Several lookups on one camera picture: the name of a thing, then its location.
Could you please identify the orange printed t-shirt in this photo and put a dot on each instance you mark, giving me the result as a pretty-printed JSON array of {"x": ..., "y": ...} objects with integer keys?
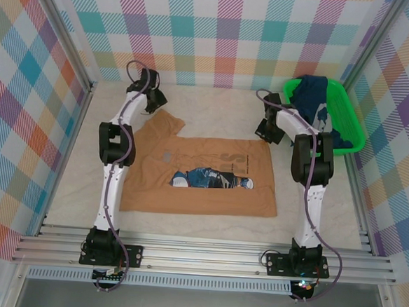
[{"x": 204, "y": 202}]

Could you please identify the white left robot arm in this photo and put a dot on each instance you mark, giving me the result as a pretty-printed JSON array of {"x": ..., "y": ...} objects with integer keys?
[{"x": 115, "y": 203}]

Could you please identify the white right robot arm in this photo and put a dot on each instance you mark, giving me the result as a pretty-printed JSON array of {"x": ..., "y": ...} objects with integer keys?
[{"x": 313, "y": 210}]

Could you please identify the navy blue t-shirt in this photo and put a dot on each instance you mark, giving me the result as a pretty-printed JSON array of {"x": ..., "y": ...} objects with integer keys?
[{"x": 310, "y": 97}]

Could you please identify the green plastic basket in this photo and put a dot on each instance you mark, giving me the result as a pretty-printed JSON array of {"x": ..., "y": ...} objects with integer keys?
[{"x": 351, "y": 118}]

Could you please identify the small electronics board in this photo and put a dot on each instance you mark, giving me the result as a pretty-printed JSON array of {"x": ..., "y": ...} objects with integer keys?
[
  {"x": 110, "y": 275},
  {"x": 304, "y": 286}
]

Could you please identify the aluminium frame post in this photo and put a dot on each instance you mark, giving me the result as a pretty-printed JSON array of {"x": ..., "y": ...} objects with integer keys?
[
  {"x": 373, "y": 42},
  {"x": 63, "y": 34}
]

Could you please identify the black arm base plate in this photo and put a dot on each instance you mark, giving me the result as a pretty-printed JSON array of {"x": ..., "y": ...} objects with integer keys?
[
  {"x": 134, "y": 254},
  {"x": 276, "y": 262}
]

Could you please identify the aluminium rail beam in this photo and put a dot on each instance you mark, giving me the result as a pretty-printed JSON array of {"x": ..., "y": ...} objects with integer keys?
[{"x": 200, "y": 257}]

